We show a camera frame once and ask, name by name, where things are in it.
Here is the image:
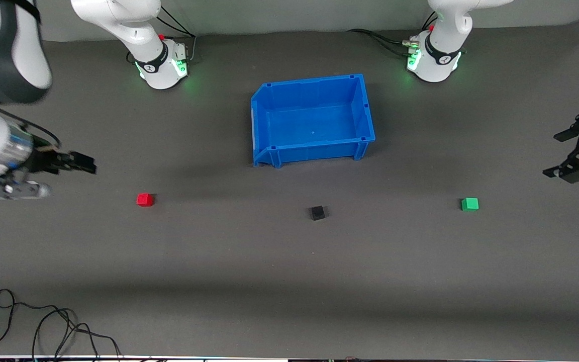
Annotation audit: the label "black left arm base cables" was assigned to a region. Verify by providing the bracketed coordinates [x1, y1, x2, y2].
[347, 11, 438, 57]

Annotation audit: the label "blue plastic storage bin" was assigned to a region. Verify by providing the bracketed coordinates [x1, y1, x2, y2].
[250, 74, 376, 168]

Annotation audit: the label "black arm base cables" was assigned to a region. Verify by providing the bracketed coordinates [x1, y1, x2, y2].
[127, 6, 198, 65]
[347, 11, 438, 57]

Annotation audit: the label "black loose cable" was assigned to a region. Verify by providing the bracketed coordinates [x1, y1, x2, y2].
[0, 289, 122, 360]

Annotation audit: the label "black right arm base cables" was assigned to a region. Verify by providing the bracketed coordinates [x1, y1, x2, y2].
[127, 6, 198, 65]

